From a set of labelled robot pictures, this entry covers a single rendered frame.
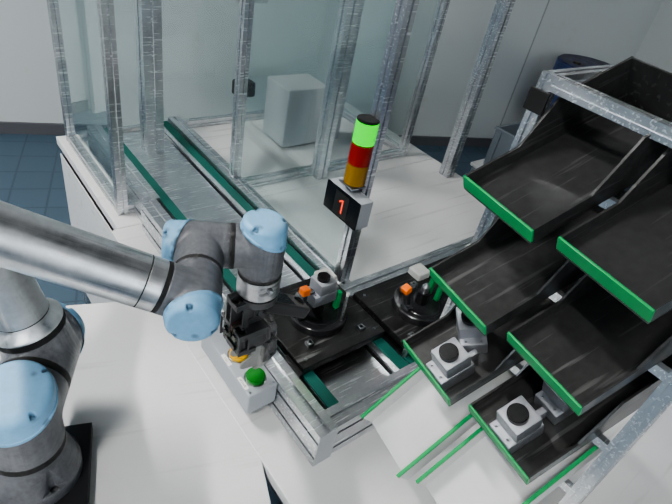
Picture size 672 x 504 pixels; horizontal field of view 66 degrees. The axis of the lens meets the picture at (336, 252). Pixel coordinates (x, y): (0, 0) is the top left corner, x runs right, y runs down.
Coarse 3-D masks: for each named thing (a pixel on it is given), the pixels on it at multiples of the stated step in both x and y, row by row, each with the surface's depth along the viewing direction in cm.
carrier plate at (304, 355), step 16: (288, 288) 130; (352, 304) 129; (288, 320) 121; (352, 320) 124; (368, 320) 125; (288, 336) 117; (304, 336) 118; (336, 336) 119; (352, 336) 120; (368, 336) 121; (288, 352) 113; (304, 352) 114; (320, 352) 115; (336, 352) 115; (304, 368) 110
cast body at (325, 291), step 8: (320, 272) 117; (328, 272) 119; (312, 280) 117; (320, 280) 115; (328, 280) 116; (336, 280) 117; (312, 288) 118; (320, 288) 115; (328, 288) 116; (336, 288) 121; (312, 296) 116; (320, 296) 116; (328, 296) 118; (312, 304) 117; (320, 304) 118
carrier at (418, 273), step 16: (416, 272) 141; (368, 288) 135; (384, 288) 136; (400, 288) 132; (416, 288) 136; (432, 288) 133; (368, 304) 130; (384, 304) 131; (400, 304) 129; (416, 304) 130; (432, 304) 131; (384, 320) 126; (400, 320) 128; (416, 320) 126; (432, 320) 127; (400, 336) 123
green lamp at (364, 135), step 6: (360, 126) 108; (366, 126) 108; (372, 126) 108; (378, 126) 109; (354, 132) 110; (360, 132) 109; (366, 132) 109; (372, 132) 109; (354, 138) 111; (360, 138) 110; (366, 138) 109; (372, 138) 110; (360, 144) 110; (366, 144) 110; (372, 144) 111
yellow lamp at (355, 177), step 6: (348, 168) 115; (354, 168) 114; (360, 168) 114; (366, 168) 114; (348, 174) 115; (354, 174) 115; (360, 174) 115; (366, 174) 116; (348, 180) 116; (354, 180) 115; (360, 180) 116; (354, 186) 116; (360, 186) 117
